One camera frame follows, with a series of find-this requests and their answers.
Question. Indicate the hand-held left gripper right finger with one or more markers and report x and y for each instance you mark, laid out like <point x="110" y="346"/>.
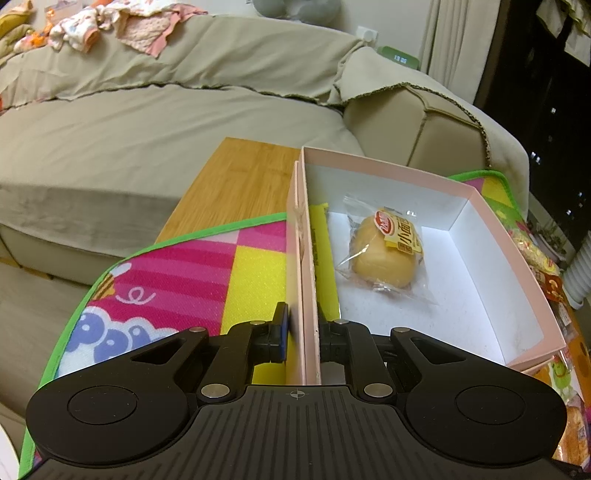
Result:
<point x="332" y="339"/>

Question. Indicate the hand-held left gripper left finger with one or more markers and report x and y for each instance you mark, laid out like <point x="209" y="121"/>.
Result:
<point x="281" y="333"/>

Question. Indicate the pink cardboard box lid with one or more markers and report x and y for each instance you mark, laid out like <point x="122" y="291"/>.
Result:
<point x="293" y="277"/>

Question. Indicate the bread packet with yellow label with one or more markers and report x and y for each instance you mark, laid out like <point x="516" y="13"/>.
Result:
<point x="381" y="251"/>

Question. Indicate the pink cardboard box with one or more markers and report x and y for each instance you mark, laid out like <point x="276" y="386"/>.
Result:
<point x="480" y="286"/>

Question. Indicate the red orange snack packet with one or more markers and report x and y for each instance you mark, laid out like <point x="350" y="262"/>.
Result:
<point x="552" y="285"/>

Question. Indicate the small bread packet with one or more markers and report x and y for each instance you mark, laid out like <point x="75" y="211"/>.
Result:
<point x="576" y="431"/>

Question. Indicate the yellow green flat packet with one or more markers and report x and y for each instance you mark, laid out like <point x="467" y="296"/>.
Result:
<point x="321" y="240"/>

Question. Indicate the colourful play mat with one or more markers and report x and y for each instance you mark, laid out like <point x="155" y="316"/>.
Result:
<point x="175" y="263"/>

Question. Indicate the clear yellow snack packet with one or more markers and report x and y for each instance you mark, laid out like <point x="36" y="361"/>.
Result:
<point x="531" y="249"/>

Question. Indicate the beige sofa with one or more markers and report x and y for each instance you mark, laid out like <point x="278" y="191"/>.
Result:
<point x="392" y="124"/>

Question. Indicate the dark potted plant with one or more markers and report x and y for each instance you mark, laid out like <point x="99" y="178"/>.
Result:
<point x="554" y="235"/>

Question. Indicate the beige sofa cover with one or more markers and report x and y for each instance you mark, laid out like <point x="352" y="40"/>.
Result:
<point x="138" y="134"/>

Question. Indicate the white plant pot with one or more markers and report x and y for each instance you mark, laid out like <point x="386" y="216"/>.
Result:
<point x="579" y="277"/>

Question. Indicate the green digital clock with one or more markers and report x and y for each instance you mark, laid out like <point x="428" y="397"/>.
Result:
<point x="399" y="57"/>

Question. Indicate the beige curtain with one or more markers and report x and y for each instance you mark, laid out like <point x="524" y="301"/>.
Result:
<point x="452" y="46"/>

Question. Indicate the grey neck pillow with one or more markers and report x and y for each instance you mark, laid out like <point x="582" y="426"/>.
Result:
<point x="295" y="10"/>

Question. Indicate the pile of pink baby clothes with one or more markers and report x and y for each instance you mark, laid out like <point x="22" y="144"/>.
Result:
<point x="134" y="25"/>

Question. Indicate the hanging pale cloth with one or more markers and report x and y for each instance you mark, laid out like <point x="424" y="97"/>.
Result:
<point x="570" y="27"/>

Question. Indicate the yellow cushion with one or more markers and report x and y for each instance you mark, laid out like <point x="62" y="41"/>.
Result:
<point x="14" y="30"/>

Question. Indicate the white wall socket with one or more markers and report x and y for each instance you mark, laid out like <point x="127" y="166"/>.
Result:
<point x="367" y="35"/>

